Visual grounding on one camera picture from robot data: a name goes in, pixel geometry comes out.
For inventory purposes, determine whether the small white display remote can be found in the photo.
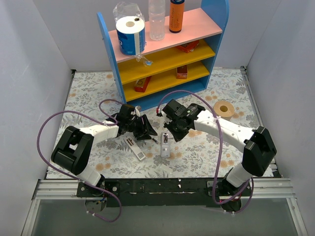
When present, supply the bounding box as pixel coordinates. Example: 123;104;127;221
160;132;170;158

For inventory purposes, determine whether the long white remote control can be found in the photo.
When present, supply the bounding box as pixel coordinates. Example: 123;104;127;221
124;137;146;161

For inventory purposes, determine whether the white battery cover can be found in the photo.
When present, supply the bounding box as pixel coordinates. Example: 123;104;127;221
160;164;173;175

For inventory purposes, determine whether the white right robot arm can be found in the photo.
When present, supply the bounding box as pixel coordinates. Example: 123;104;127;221
158;99;277;196

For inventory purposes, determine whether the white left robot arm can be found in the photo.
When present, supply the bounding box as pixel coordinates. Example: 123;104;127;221
51;104;157;197

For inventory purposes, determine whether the floral table mat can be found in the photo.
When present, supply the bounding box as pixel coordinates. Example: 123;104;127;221
58;69;260;178

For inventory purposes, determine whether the red box lower shelf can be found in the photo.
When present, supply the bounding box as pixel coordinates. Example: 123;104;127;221
134;76;151;92

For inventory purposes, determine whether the brown paper roll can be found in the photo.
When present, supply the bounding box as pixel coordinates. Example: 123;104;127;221
213;101;235;121

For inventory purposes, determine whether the orange box middle shelf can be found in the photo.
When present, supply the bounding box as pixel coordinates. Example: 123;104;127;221
176;65;188;79

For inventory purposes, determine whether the orange box shelf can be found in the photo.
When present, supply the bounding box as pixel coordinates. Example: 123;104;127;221
176;65;188;79
175;40;199;53

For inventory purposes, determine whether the blue shelf unit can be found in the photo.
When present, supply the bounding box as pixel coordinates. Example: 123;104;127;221
97;0;229;110

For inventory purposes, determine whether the small plastic wrapper scrap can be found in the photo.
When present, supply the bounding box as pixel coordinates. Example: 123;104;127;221
134;54;153;66

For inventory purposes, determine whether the orange box top shelf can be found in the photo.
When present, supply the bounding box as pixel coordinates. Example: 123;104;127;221
175;40;199;53

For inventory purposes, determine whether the blue wrapped toilet paper roll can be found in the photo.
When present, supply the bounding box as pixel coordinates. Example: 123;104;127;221
113;2;146;56

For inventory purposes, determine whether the orange bottle black cap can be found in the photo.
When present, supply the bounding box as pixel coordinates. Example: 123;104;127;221
169;0;185;33

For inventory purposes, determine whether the clear plastic water bottle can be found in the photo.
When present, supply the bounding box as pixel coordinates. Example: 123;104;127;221
148;0;165;41

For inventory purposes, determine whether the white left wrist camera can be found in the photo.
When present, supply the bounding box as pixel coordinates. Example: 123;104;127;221
133;106;141;117

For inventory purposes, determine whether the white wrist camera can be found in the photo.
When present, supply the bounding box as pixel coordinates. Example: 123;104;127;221
156;108;165;117
133;106;141;117

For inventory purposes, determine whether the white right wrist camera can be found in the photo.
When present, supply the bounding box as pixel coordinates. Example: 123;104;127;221
156;108;165;117

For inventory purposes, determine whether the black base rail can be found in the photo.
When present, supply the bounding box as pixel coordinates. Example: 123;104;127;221
76;177;242;207

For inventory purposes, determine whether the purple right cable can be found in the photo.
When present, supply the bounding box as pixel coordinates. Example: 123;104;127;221
156;89;254;214

